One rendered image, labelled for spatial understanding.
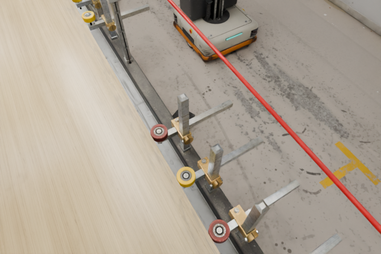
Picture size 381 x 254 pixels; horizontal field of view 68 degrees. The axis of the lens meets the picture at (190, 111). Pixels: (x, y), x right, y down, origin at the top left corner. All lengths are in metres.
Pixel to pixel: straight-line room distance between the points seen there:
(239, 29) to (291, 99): 0.81
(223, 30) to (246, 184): 1.42
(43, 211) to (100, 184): 0.23
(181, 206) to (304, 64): 2.20
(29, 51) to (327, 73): 2.49
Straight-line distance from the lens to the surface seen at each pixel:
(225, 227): 1.16
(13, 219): 1.35
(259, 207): 0.95
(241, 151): 1.34
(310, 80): 2.91
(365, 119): 2.84
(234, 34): 2.78
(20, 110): 1.61
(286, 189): 1.32
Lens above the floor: 2.03
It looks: 55 degrees down
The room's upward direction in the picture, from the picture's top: 1 degrees counter-clockwise
